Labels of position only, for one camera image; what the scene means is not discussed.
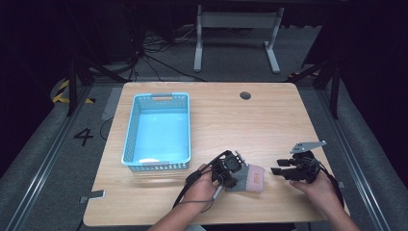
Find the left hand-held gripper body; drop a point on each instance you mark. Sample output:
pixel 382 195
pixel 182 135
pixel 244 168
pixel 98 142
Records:
pixel 229 166

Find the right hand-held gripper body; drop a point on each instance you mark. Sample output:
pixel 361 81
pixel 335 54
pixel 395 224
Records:
pixel 304 170

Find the grey glove pink cuff red label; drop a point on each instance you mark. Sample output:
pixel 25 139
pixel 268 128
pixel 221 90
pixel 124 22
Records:
pixel 255 178

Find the person's right hand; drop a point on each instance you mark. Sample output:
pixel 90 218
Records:
pixel 320 192

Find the person's left hand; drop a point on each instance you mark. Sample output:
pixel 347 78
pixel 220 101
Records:
pixel 200 192

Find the light blue plastic basket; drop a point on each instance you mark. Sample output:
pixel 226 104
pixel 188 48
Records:
pixel 158 134

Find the black metal stand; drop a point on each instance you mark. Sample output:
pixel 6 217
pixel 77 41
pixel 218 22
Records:
pixel 334 89
pixel 73 83

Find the aluminium floor rail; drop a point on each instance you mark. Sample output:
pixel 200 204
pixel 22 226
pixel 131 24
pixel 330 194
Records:
pixel 352 160
pixel 48 154

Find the grey metal bracket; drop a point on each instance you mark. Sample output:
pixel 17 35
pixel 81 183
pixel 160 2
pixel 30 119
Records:
pixel 96 194

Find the white metal table frame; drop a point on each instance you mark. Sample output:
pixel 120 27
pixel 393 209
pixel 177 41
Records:
pixel 235 20

